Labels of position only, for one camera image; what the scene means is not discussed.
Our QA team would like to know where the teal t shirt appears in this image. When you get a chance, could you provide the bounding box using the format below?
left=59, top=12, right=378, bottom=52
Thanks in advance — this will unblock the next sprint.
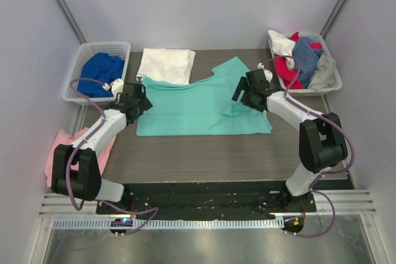
left=136, top=57, right=272, bottom=137

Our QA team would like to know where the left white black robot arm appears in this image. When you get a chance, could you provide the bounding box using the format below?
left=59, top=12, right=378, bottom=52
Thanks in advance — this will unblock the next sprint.
left=51, top=79, right=152, bottom=214

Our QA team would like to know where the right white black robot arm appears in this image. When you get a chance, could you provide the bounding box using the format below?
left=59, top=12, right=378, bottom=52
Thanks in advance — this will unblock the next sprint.
left=232, top=69, right=348, bottom=211

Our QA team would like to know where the red shirt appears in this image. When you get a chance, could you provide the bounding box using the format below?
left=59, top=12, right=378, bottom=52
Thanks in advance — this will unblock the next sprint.
left=273, top=32, right=303, bottom=89

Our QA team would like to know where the blue t shirt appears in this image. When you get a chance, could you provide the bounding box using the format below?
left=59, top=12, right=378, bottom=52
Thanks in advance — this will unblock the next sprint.
left=77, top=53, right=124, bottom=98

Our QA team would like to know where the folded white t shirt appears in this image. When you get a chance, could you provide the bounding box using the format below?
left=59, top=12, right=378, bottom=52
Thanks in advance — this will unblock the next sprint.
left=136, top=48, right=196, bottom=85

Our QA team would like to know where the white crumpled shirt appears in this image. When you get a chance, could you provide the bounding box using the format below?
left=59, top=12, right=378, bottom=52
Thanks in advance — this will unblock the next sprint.
left=267, top=30, right=296, bottom=70

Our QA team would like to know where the left white plastic basket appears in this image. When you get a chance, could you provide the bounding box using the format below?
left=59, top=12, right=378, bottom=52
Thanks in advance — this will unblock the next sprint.
left=62, top=41, right=131, bottom=106

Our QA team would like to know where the blue checkered shirt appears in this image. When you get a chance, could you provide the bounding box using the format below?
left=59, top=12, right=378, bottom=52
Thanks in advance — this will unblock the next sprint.
left=293, top=36, right=324, bottom=88

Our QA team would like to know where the grey shirt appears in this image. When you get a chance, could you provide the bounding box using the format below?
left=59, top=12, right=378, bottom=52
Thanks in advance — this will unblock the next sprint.
left=308, top=54, right=337, bottom=92

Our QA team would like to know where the pink t shirt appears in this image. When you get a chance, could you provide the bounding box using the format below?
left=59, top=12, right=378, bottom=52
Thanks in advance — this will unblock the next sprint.
left=44, top=127, right=117, bottom=188

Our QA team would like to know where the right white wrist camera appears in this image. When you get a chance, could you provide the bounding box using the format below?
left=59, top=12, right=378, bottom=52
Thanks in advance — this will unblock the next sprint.
left=257, top=62, right=273, bottom=83

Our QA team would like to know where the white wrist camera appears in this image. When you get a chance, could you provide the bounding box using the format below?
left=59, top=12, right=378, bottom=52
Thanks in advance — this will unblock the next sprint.
left=102, top=79, right=124, bottom=96
left=257, top=62, right=273, bottom=83

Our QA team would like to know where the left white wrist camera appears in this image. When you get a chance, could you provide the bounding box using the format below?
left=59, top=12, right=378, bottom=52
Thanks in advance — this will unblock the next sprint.
left=102, top=79, right=124, bottom=96

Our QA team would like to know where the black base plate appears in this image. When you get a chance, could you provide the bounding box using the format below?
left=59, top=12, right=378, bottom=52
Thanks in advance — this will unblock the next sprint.
left=95, top=180, right=319, bottom=220

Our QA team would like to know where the left corner metal post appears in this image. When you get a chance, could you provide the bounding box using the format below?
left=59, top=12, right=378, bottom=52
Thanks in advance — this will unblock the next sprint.
left=55, top=0, right=87, bottom=44

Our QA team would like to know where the slotted cable duct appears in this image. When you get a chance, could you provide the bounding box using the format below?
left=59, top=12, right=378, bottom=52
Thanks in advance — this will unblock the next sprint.
left=53, top=217, right=284, bottom=230

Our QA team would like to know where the aluminium frame rail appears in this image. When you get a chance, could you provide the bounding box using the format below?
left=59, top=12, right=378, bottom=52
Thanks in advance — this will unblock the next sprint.
left=38, top=190, right=377, bottom=218

